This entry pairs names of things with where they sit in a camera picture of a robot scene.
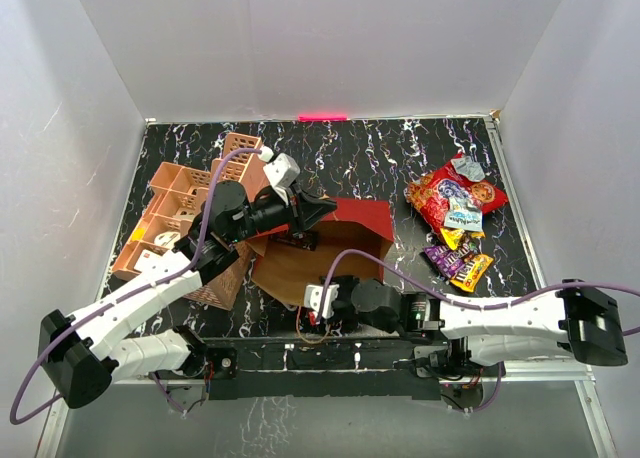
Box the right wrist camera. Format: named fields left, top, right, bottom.
left=303, top=284, right=339, bottom=319

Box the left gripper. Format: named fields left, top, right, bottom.
left=227, top=181, right=338, bottom=244

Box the aluminium frame rail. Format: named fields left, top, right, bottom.
left=487, top=112, right=614, bottom=458

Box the purple M&M's packet outside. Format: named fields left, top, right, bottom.
left=424, top=243, right=477, bottom=279

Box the black front base bar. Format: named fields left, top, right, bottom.
left=149, top=336, right=494, bottom=403

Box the yellow M&M's packet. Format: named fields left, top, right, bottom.
left=450, top=254, right=494, bottom=293
left=440, top=227, right=485, bottom=251

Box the purple M&M's packet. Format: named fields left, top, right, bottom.
left=269, top=230, right=318, bottom=251

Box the pink perforated desk organizer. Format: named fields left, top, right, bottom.
left=110, top=132, right=266, bottom=312

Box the red candy bag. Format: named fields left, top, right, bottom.
left=405, top=153, right=508, bottom=232

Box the light blue snack packet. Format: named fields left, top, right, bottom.
left=444, top=196, right=483, bottom=232

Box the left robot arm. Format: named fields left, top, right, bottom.
left=37, top=181, right=337, bottom=409

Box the yellow object in organizer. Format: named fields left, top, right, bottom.
left=128, top=223, right=147, bottom=242

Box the red paper bag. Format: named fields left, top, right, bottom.
left=248, top=198, right=394, bottom=324

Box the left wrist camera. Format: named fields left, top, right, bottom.
left=259, top=146, right=300, bottom=204

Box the silver grey candy wrapper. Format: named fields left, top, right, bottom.
left=451, top=155, right=485, bottom=182

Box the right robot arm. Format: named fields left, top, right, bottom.
left=315, top=276, right=628, bottom=375

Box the pink tape strip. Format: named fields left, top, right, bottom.
left=298, top=113, right=348, bottom=122

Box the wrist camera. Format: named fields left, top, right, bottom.
left=303, top=284, right=339, bottom=319
left=259, top=146, right=300, bottom=204

